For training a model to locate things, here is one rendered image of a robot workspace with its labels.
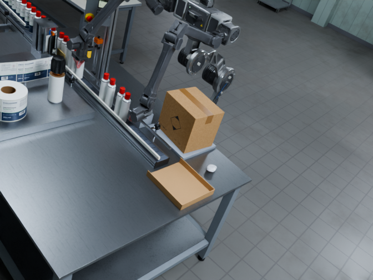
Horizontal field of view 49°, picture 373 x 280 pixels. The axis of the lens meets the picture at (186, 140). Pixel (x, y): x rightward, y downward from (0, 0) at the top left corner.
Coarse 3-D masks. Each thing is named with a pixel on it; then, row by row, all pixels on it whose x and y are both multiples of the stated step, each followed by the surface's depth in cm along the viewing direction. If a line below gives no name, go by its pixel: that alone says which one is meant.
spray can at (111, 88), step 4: (112, 80) 255; (108, 84) 258; (112, 84) 257; (108, 88) 258; (112, 88) 258; (108, 92) 260; (112, 92) 260; (108, 96) 261; (112, 96) 262; (108, 100) 263; (112, 100) 264; (108, 104) 265
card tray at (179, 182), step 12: (168, 168) 243; (180, 168) 246; (192, 168) 243; (156, 180) 228; (168, 180) 235; (180, 180) 238; (192, 180) 241; (204, 180) 238; (168, 192) 223; (180, 192) 230; (192, 192) 233; (204, 192) 235; (180, 204) 218
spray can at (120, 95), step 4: (120, 88) 250; (124, 88) 252; (120, 92) 252; (124, 92) 253; (120, 96) 252; (124, 96) 253; (116, 100) 255; (120, 100) 254; (116, 104) 256; (120, 104) 256; (116, 108) 258; (116, 112) 259
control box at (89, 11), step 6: (90, 0) 254; (96, 0) 254; (108, 0) 255; (90, 6) 256; (96, 6) 257; (90, 12) 259; (96, 12) 259; (84, 18) 261; (108, 18) 262; (102, 24) 264; (108, 24) 265
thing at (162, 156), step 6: (30, 36) 314; (84, 78) 287; (90, 84) 283; (84, 90) 276; (96, 90) 280; (90, 96) 273; (132, 126) 258; (138, 132) 255; (144, 138) 252; (150, 144) 249; (156, 150) 246; (162, 156) 243
